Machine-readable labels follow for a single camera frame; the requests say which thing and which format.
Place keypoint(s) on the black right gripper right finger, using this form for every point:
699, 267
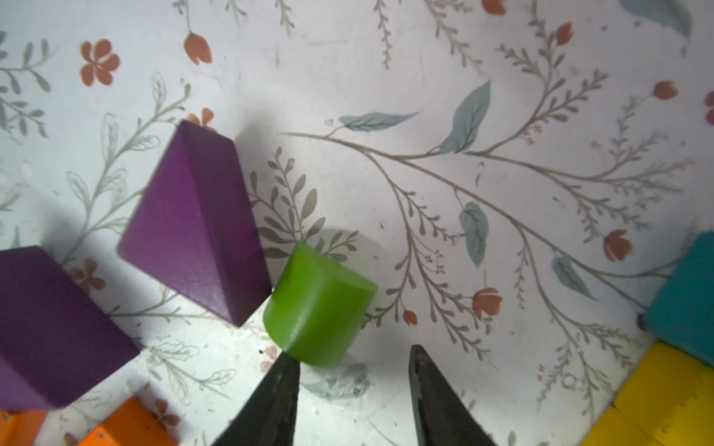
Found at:
440, 416

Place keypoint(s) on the small green cylinder block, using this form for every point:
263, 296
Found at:
317, 308

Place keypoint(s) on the orange long block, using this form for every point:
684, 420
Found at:
20, 428
131, 424

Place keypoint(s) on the teal triangle block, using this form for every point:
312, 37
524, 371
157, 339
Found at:
682, 312

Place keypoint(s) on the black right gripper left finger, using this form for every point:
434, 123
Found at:
269, 416

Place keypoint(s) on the purple triangle block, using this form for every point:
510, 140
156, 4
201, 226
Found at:
194, 229
56, 344

